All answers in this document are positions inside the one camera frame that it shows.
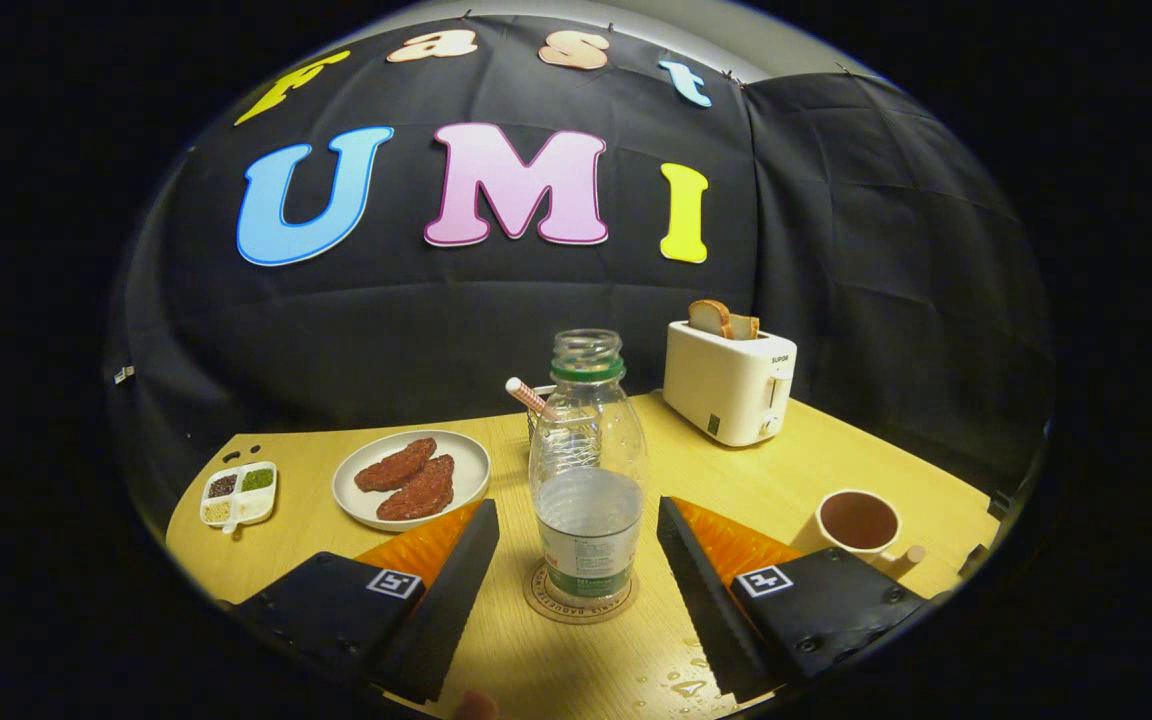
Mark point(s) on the clear plastic juice bottle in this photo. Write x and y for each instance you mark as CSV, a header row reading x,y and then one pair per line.
x,y
589,520

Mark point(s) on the toasted bread slice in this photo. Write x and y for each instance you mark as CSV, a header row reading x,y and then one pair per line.
x,y
746,327
709,317

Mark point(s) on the white toaster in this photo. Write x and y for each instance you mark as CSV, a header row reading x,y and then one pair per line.
x,y
721,390

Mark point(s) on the white divided condiment tray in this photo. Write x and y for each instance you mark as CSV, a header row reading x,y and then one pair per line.
x,y
239,495

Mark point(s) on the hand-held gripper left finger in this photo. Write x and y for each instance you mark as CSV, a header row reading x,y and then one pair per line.
x,y
451,600

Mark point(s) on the round cork coaster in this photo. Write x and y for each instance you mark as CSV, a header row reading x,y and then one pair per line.
x,y
581,616

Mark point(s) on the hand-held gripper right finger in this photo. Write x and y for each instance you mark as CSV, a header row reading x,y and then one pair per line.
x,y
701,600

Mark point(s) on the wooden table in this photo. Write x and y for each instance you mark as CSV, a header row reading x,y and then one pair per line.
x,y
736,475

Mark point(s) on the white round plate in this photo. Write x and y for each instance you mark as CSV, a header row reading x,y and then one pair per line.
x,y
471,465

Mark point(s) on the brown meat patty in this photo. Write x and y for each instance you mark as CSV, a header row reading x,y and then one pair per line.
x,y
421,492
396,465

